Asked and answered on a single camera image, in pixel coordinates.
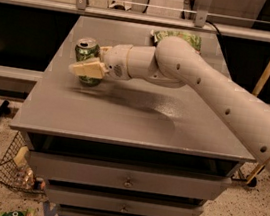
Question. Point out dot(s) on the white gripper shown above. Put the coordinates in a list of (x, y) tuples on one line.
[(116, 60)]

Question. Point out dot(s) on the green soda can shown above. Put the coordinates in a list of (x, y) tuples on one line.
[(87, 48)]

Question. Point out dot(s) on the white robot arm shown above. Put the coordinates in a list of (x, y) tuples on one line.
[(173, 62)]

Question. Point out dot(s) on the green chip bag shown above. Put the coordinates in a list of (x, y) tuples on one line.
[(192, 39)]

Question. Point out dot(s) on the grey drawer cabinet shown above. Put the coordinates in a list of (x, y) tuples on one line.
[(124, 148)]

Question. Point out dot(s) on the green bag on floor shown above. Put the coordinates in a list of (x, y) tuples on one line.
[(28, 212)]

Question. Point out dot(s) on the wire basket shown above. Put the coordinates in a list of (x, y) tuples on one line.
[(15, 172)]

